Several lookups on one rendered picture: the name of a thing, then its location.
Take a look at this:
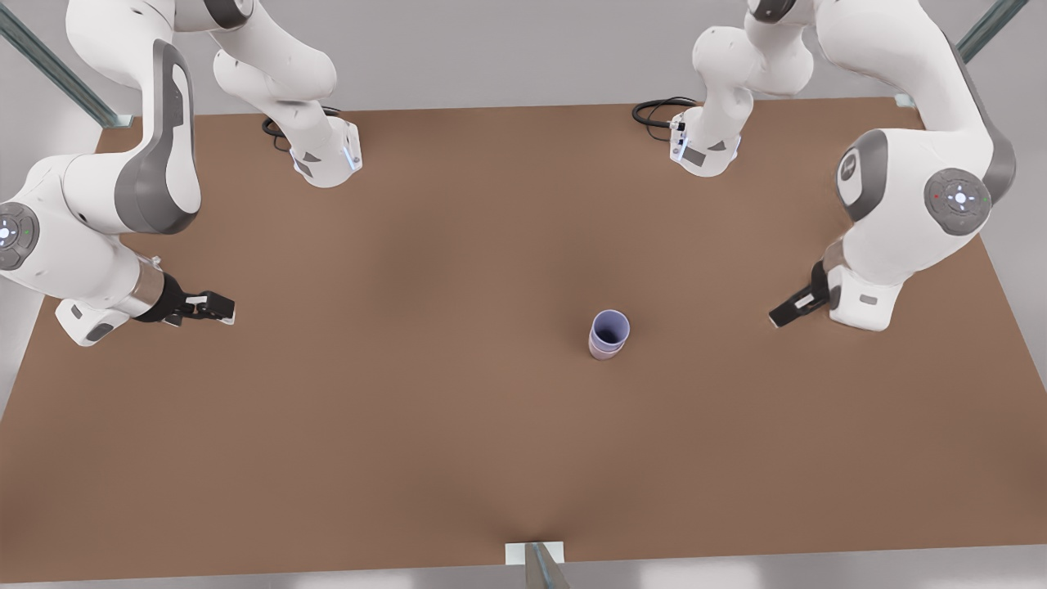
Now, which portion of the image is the silver frame post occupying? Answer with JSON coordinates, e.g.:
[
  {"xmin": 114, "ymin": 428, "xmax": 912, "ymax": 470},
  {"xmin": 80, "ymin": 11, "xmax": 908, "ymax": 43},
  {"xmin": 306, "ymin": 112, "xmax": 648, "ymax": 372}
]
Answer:
[
  {"xmin": 0, "ymin": 7, "xmax": 134, "ymax": 130},
  {"xmin": 894, "ymin": 0, "xmax": 1031, "ymax": 110},
  {"xmin": 505, "ymin": 540, "xmax": 573, "ymax": 589}
]

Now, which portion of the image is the black cable loop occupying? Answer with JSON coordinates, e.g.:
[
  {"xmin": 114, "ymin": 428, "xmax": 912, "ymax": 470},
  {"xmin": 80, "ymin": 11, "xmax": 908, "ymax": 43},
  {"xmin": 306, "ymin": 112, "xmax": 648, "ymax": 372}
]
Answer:
[
  {"xmin": 631, "ymin": 97, "xmax": 701, "ymax": 145},
  {"xmin": 261, "ymin": 106, "xmax": 342, "ymax": 154}
]

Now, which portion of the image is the purple cup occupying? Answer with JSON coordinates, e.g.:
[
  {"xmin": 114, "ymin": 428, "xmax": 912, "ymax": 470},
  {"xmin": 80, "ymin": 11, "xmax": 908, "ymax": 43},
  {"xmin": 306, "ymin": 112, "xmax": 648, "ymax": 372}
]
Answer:
[{"xmin": 589, "ymin": 309, "xmax": 631, "ymax": 356}]

